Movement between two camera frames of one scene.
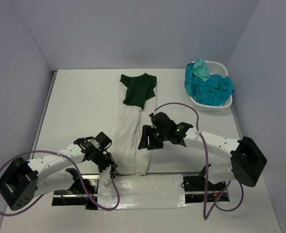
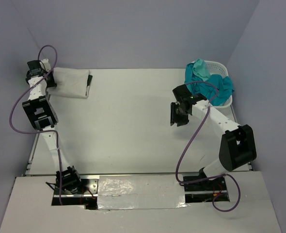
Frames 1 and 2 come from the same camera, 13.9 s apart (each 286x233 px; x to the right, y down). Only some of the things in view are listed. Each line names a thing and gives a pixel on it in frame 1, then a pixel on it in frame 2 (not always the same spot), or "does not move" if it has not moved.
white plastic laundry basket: (214, 68) does not move
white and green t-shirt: (136, 106) → (71, 82)
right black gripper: (148, 130) → (174, 117)
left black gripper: (110, 162) → (53, 83)
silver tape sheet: (144, 191) does not move
